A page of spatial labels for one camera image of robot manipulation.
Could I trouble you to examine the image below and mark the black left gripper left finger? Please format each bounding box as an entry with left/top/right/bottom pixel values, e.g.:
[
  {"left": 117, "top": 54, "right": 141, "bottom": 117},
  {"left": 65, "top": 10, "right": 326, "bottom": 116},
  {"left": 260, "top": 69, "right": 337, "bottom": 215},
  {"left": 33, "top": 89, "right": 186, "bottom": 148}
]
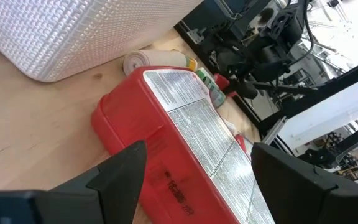
[{"left": 0, "top": 139, "right": 148, "bottom": 224}]

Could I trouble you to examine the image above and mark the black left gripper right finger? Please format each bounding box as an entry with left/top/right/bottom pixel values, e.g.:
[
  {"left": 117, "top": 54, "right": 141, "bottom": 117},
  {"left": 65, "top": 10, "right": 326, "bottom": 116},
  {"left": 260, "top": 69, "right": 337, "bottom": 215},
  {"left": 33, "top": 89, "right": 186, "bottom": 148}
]
[{"left": 250, "top": 142, "right": 358, "bottom": 224}]

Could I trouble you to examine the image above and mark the red first aid case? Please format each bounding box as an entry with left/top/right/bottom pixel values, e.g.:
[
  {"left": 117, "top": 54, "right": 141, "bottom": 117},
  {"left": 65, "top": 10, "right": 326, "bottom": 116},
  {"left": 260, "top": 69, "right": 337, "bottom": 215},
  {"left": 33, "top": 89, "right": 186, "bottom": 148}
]
[{"left": 91, "top": 65, "right": 276, "bottom": 224}]

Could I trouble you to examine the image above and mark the white woven plastic basket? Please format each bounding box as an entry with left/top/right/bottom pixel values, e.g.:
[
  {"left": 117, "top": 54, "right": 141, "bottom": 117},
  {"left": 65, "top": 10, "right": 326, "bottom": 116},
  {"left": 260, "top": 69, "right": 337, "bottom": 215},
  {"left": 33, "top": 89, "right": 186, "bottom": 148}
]
[{"left": 0, "top": 0, "right": 204, "bottom": 83}]

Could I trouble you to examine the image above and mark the silver aluminium extrusion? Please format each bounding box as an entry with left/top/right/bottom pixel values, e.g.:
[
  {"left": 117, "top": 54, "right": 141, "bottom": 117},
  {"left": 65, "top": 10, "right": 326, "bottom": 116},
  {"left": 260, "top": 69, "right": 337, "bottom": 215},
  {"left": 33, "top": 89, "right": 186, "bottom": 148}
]
[{"left": 261, "top": 116, "right": 288, "bottom": 146}]

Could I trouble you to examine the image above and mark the white and red flat packet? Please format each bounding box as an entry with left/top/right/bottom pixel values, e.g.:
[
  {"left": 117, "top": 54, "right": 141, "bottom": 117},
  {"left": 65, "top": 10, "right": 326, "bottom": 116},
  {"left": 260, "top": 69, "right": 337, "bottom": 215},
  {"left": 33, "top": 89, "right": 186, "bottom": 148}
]
[{"left": 224, "top": 118, "right": 254, "bottom": 156}]

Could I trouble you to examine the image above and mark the white panel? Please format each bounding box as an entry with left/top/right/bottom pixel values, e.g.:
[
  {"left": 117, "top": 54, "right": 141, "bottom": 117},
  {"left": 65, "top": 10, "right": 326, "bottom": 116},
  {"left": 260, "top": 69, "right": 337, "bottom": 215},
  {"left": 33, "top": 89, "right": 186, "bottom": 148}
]
[{"left": 277, "top": 71, "right": 358, "bottom": 156}]

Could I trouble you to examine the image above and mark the small red cap item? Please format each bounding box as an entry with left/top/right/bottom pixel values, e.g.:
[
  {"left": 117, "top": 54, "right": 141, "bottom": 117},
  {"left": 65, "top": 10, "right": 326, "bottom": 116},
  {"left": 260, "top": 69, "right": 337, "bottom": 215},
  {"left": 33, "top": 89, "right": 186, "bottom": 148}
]
[{"left": 213, "top": 73, "right": 231, "bottom": 93}]

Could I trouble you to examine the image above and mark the green and white tube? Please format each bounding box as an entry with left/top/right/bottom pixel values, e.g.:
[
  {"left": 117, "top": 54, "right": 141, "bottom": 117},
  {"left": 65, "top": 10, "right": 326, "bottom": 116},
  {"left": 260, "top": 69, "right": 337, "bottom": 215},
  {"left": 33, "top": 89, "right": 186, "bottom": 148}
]
[{"left": 195, "top": 67, "right": 226, "bottom": 109}]

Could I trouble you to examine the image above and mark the white rolled bandage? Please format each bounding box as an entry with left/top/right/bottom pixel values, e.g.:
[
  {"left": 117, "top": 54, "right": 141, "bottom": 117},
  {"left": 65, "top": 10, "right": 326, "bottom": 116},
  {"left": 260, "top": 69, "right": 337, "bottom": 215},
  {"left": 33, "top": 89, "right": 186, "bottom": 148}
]
[{"left": 122, "top": 49, "right": 198, "bottom": 77}]

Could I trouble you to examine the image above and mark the black frame post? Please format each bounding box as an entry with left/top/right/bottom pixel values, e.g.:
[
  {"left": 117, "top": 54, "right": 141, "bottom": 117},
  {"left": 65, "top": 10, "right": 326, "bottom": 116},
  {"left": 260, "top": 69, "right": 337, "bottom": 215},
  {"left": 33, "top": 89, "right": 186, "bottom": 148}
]
[{"left": 253, "top": 55, "right": 358, "bottom": 121}]

